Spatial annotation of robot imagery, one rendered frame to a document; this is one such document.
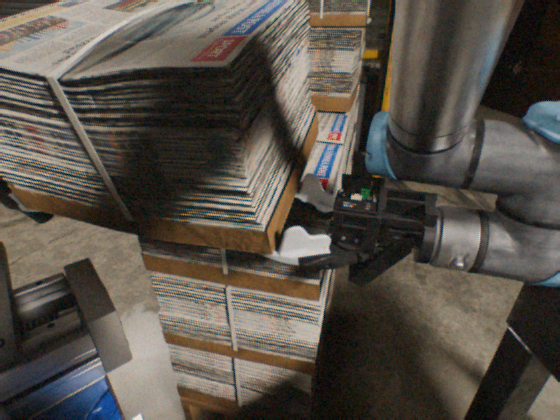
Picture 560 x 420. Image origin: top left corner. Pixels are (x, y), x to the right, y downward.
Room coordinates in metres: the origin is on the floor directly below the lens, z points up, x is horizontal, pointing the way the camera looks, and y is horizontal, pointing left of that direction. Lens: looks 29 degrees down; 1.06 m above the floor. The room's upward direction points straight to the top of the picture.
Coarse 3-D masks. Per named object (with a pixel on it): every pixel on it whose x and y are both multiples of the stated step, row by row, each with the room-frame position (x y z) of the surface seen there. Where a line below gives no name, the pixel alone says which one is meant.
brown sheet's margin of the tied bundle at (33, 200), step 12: (24, 192) 0.42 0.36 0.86; (24, 204) 0.43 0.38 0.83; (36, 204) 0.42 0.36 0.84; (48, 204) 0.42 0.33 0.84; (60, 204) 0.41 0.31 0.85; (72, 204) 0.40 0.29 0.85; (72, 216) 0.41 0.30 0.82; (84, 216) 0.40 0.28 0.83; (96, 216) 0.39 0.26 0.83; (108, 216) 0.39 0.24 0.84; (108, 228) 0.40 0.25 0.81
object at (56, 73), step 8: (184, 0) 0.56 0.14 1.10; (192, 0) 0.58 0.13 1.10; (152, 8) 0.49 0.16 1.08; (160, 8) 0.50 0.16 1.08; (136, 16) 0.45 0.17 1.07; (144, 16) 0.46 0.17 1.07; (120, 24) 0.43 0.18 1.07; (128, 24) 0.43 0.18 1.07; (104, 32) 0.41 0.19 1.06; (112, 32) 0.41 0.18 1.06; (96, 40) 0.39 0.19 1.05; (104, 40) 0.39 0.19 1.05; (88, 48) 0.37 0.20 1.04; (72, 56) 0.36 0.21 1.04; (80, 56) 0.36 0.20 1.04; (64, 64) 0.34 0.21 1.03; (72, 64) 0.35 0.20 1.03; (56, 72) 0.33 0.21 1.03; (64, 72) 0.33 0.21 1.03
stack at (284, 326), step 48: (336, 144) 0.76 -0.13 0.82; (336, 192) 0.60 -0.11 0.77; (144, 240) 0.55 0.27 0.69; (192, 288) 0.53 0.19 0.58; (240, 288) 0.51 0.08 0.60; (192, 336) 0.54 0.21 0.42; (240, 336) 0.51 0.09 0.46; (288, 336) 0.48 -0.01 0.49; (192, 384) 0.55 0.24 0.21; (240, 384) 0.51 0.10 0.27; (288, 384) 0.48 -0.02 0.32
